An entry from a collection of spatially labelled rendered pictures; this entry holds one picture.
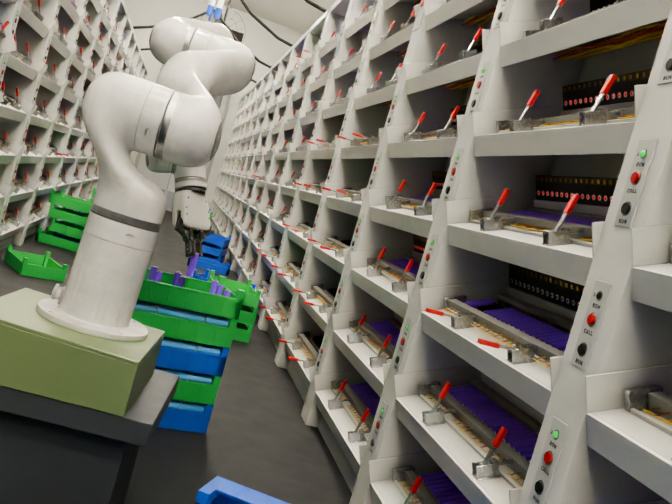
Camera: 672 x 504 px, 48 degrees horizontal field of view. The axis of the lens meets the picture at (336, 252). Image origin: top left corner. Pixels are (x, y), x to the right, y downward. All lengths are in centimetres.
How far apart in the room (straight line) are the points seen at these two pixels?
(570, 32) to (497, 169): 39
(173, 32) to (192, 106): 40
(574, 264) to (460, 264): 56
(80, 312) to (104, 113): 33
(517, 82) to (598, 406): 88
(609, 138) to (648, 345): 32
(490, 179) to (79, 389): 97
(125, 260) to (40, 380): 23
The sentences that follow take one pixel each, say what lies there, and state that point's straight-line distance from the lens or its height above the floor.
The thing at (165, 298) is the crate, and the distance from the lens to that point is 199.
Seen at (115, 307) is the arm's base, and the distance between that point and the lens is 133.
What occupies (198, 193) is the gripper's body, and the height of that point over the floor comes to 62.
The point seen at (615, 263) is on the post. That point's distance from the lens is 109.
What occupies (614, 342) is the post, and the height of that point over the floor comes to 61.
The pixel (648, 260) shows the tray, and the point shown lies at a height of 73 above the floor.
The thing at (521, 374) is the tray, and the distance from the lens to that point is 124.
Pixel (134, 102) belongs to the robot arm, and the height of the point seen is 75.
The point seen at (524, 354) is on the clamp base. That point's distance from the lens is 129.
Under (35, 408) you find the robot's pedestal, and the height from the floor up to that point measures 26.
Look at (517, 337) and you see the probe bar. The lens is 137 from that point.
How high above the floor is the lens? 68
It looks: 3 degrees down
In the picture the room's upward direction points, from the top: 16 degrees clockwise
